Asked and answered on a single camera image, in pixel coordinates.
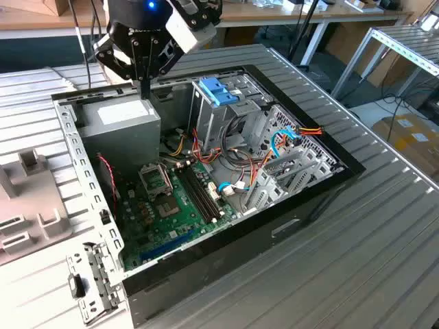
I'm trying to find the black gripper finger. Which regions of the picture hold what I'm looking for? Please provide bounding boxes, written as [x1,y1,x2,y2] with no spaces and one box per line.
[94,35,147,100]
[143,36,182,100]

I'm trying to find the red yellow power wire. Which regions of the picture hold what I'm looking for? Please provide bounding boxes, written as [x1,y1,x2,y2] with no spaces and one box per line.
[297,125,325,137]

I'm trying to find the grey metal disk bay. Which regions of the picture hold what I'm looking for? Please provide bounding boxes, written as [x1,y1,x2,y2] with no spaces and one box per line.
[241,150,339,217]

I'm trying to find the blue plastic bay latch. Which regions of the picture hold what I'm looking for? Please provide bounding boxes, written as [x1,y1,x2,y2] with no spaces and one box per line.
[198,77,240,108]

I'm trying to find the grey power supply unit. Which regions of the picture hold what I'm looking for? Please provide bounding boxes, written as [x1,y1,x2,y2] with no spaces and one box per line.
[77,94,162,179]

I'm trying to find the small cardboard box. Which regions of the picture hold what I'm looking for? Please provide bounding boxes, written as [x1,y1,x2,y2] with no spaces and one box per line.
[20,0,75,17]

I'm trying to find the grey metal drive cage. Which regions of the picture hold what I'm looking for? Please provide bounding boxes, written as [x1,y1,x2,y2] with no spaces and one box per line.
[187,73,275,155]

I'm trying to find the metal socket cover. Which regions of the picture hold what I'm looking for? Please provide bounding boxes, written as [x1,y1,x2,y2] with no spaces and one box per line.
[137,162,173,199]

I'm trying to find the long wooden desk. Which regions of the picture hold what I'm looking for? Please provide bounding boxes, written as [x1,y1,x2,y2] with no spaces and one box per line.
[0,0,415,66]

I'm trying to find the black case fan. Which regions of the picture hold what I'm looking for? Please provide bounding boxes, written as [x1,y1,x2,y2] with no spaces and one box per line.
[95,153,121,222]

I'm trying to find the black RAM slot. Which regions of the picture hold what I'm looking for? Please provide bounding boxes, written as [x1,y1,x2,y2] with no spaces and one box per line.
[180,166,217,223]
[187,163,224,219]
[176,167,213,224]
[184,164,220,221]

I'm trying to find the CPU socket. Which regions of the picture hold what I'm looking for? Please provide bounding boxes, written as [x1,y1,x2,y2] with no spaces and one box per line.
[152,194,182,221]

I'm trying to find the grey parts rack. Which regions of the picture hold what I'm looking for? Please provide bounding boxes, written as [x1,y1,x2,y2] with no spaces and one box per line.
[0,149,75,267]

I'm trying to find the green motherboard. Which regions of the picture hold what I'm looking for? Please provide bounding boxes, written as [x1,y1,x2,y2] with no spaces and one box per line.
[118,160,241,271]

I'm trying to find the blue expansion slot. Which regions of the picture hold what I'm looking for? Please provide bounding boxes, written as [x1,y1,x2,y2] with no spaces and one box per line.
[140,228,199,262]

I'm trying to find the large brown cardboard sheet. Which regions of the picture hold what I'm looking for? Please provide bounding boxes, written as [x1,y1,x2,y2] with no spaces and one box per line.
[324,23,418,88]

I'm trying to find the black open PC case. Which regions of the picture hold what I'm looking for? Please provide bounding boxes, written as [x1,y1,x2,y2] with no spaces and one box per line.
[51,64,367,328]

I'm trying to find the white-framed metal slat table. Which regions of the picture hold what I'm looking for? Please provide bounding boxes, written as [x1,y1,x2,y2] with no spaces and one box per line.
[331,25,439,100]

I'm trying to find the labelled cardboard boxes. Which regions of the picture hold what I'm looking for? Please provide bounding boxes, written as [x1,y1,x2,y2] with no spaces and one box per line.
[372,114,439,181]

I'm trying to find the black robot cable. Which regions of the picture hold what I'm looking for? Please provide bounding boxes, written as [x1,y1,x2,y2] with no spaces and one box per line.
[68,0,104,88]

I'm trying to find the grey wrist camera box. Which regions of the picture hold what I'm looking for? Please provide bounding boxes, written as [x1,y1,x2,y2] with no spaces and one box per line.
[164,0,224,55]

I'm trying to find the yellow black power wires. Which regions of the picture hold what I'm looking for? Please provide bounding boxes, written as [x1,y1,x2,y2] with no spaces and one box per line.
[164,132,191,158]

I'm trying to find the black cable bundle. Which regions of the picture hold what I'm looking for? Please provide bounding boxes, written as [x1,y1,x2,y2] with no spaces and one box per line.
[221,112,254,162]

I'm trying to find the orange red wire bundle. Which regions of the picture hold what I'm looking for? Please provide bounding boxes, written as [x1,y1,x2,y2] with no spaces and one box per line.
[190,128,275,193]

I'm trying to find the thin wire locking lever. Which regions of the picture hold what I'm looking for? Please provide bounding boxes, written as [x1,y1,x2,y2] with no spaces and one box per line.
[160,163,176,197]

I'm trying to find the blue labelled data wire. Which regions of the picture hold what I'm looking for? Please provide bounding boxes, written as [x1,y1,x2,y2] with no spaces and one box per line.
[216,180,248,197]

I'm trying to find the grey card retention bracket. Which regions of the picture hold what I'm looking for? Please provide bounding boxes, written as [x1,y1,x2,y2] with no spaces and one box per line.
[64,241,126,326]

